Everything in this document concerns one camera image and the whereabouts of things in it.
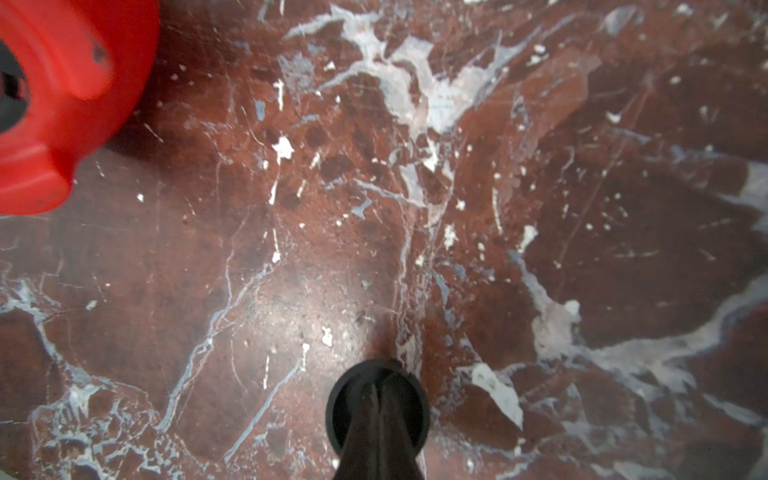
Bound red piggy bank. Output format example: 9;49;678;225
1;1;159;215

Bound black plug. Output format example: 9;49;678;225
325;359;431;457

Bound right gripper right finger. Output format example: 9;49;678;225
377;383;423;480

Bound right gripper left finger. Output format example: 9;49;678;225
334;386;378;480

